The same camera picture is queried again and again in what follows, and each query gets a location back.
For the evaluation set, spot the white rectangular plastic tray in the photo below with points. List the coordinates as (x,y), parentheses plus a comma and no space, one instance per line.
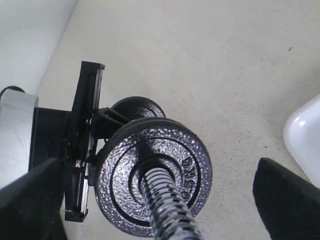
(302,138)

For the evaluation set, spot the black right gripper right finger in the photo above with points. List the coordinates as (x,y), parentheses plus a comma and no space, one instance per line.
(288,205)

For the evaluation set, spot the black weight plate far end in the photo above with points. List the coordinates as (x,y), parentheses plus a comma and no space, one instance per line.
(136,107)

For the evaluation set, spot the black weight plate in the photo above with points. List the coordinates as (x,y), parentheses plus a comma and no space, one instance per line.
(148,128)
(117,190)

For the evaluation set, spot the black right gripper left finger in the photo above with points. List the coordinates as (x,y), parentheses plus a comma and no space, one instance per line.
(30,206)

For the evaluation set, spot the chrome threaded dumbbell bar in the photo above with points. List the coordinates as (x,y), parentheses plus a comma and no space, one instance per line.
(169,216)

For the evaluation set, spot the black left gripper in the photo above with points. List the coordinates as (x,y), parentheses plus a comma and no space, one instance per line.
(67,135)

